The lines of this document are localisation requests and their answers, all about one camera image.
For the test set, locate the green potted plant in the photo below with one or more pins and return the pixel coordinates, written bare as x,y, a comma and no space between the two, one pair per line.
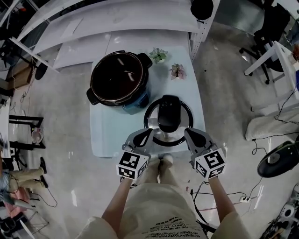
158,54

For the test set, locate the person's right forearm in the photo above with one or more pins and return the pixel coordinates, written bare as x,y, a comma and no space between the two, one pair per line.
222,198

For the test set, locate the blue pressure cooker pot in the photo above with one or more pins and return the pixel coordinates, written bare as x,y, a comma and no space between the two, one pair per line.
116,77

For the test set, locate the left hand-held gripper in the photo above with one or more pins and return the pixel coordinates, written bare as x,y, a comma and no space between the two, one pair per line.
130,163

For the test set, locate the black standing fan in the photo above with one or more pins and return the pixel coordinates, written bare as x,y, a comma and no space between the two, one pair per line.
40,71

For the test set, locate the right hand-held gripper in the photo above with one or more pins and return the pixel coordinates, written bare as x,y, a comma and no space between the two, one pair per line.
210,164

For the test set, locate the white black machine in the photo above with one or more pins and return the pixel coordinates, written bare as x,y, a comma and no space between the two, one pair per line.
288,212

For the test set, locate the black silver cooker lid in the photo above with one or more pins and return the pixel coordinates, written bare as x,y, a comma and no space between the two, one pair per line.
169,112

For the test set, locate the brown wooden box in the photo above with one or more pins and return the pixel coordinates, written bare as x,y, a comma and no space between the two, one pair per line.
19,78

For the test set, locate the pink potted plant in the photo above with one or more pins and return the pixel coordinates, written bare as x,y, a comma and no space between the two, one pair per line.
176,71

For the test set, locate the person's left forearm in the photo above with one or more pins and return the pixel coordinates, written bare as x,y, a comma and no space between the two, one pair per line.
116,200

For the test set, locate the small black hanging bag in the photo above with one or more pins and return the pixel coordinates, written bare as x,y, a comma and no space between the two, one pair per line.
202,8

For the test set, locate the person's right shoe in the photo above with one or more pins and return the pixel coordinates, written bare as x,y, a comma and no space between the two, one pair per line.
168,158

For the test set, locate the light blue tablecloth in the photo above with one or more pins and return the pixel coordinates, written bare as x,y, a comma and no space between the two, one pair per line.
105,135

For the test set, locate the black floor fan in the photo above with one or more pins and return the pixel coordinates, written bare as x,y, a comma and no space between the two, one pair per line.
275,161

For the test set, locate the white pink bowl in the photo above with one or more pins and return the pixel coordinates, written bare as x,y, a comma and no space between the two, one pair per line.
37,136

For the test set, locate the person's cream trousers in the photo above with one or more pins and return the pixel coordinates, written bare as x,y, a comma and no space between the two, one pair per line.
163,172

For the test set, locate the person's cream shirt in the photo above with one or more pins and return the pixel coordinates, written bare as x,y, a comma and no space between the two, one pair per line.
158,210

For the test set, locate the black office chair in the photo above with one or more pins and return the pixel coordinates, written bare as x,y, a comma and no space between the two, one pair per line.
268,35

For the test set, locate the white desk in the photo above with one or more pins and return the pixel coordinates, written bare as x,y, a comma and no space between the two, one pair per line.
283,60

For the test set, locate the white shelving rack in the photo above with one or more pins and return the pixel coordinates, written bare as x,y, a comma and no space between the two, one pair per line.
140,21

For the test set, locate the white power strip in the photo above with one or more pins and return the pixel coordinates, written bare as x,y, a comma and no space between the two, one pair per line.
244,199

